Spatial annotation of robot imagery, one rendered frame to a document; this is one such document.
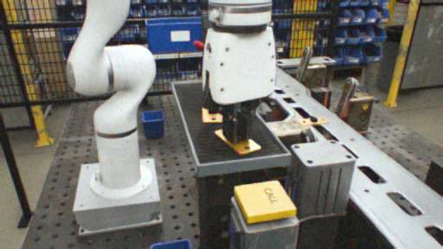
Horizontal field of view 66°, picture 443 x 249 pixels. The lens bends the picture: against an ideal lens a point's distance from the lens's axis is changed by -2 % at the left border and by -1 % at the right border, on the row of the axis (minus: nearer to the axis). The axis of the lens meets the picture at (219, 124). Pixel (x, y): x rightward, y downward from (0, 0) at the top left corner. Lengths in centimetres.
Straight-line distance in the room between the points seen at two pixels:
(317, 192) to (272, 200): 22
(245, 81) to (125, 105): 55
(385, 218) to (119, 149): 68
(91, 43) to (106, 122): 22
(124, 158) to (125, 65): 27
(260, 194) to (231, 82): 15
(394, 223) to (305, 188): 17
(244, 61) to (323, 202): 31
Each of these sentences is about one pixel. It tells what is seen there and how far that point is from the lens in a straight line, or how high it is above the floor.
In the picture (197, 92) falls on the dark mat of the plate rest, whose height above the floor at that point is 116.
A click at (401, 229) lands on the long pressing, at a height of 100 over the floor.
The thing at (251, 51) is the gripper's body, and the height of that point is 131.
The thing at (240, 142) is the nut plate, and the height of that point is 116.
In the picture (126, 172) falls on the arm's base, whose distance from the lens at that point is 105.
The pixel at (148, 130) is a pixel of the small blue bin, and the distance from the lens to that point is 154.
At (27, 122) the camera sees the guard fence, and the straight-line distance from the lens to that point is 327.
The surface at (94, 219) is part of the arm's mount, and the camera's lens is 107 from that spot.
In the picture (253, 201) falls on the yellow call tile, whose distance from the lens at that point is 42.
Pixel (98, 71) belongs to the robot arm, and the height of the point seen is 118.
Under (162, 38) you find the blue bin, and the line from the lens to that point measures 166.
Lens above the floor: 142
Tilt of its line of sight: 26 degrees down
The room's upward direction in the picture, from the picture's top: straight up
